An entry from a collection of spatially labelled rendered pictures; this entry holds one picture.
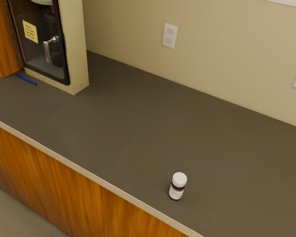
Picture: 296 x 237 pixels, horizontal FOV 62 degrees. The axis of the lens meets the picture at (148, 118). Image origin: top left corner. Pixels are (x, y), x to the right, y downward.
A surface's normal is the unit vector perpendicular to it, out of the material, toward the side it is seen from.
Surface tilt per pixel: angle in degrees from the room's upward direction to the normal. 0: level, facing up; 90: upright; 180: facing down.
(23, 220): 0
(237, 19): 90
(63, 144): 0
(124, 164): 0
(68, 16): 90
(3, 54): 90
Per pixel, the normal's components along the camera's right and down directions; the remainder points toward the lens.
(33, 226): 0.08, -0.75
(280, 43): -0.49, 0.54
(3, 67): 0.87, 0.38
